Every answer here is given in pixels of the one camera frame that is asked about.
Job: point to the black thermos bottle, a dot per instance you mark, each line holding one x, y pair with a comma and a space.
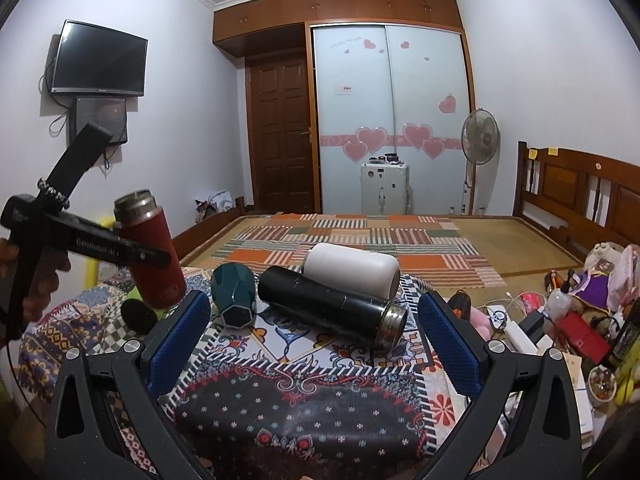
375, 322

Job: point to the red box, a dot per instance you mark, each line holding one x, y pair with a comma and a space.
584, 339

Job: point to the plush toy purple clothes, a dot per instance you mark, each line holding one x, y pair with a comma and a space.
609, 280

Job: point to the small black wall monitor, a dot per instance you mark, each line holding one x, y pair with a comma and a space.
108, 113

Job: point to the yellow foam padded rail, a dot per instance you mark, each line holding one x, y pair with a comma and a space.
93, 265

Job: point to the small bowl with snacks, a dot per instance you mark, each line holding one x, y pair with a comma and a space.
601, 385

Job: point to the dark green faceted cup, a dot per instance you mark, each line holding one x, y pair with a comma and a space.
233, 290

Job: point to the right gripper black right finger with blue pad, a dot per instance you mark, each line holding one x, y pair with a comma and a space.
543, 437

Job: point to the striped orange bed mat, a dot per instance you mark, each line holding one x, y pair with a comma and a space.
431, 248

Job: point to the clear bottle black cap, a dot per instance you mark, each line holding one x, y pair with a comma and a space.
559, 300

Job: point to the white standing fan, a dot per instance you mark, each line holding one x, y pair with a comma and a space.
480, 142

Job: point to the white power strip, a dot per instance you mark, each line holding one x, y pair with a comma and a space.
527, 336

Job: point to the patchwork patterned cloth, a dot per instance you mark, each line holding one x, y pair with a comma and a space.
278, 399

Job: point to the wardrobe with heart stickers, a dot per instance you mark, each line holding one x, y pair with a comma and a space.
385, 76

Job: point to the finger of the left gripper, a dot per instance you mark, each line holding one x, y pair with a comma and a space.
89, 239
78, 158

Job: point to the red thermos steel rim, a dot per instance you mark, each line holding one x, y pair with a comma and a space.
140, 218

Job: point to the dark wooden door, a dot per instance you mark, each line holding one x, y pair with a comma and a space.
279, 132

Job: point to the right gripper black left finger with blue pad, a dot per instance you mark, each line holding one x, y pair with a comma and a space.
83, 440

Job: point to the white small appliance cabinet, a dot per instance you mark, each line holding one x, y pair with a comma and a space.
384, 185

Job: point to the white thermos bottle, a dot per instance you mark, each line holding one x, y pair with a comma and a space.
358, 270

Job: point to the bag on floor corner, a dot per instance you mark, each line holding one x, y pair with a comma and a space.
219, 201

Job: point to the wooden bed footboard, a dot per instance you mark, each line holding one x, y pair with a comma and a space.
188, 242

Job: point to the wooden bed headboard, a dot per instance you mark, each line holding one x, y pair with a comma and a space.
577, 199

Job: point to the lime green bottle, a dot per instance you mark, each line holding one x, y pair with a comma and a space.
139, 317

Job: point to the wall mounted black television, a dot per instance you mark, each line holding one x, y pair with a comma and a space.
93, 59

